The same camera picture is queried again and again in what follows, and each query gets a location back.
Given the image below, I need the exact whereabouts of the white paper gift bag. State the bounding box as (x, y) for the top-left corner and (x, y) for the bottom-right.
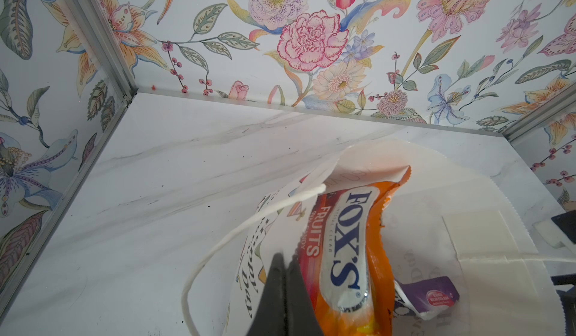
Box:
(210, 140), (575, 335)

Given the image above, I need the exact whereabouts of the orange Fox's fruits candy bag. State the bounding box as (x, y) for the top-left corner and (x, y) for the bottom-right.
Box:
(298, 168), (412, 335)

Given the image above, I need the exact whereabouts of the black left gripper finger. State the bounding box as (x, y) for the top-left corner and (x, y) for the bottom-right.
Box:
(247, 253), (323, 336)

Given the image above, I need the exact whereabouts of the purple Fox's berries candy bag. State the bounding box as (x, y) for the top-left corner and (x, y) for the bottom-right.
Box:
(393, 276), (460, 321)

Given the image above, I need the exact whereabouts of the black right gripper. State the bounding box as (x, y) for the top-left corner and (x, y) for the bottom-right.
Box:
(550, 209), (576, 336)

